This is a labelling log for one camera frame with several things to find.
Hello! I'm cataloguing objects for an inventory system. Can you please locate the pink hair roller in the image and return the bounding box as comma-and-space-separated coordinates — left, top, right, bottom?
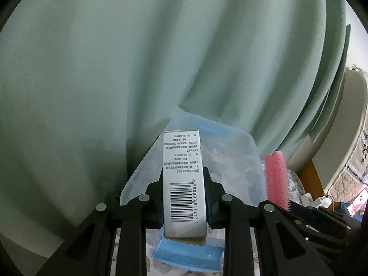
264, 151, 289, 211

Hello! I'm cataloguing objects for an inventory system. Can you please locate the white barcode carton box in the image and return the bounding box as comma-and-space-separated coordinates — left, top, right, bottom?
162, 130, 207, 239

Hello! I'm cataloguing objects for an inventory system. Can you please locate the floral grey table cloth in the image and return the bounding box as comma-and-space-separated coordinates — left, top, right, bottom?
110, 160, 306, 276

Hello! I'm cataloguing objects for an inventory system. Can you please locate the quilted beige bed cover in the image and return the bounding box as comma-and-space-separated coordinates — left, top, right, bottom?
328, 67, 367, 202

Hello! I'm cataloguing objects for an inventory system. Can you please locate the clear plastic storage bin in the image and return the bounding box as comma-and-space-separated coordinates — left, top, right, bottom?
120, 112, 267, 206

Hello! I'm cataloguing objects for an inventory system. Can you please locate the green curtain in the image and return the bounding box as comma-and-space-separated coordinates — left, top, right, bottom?
1, 0, 346, 257

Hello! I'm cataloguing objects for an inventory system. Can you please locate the blue bin latch handle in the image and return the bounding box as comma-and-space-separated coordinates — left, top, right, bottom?
152, 237, 224, 272

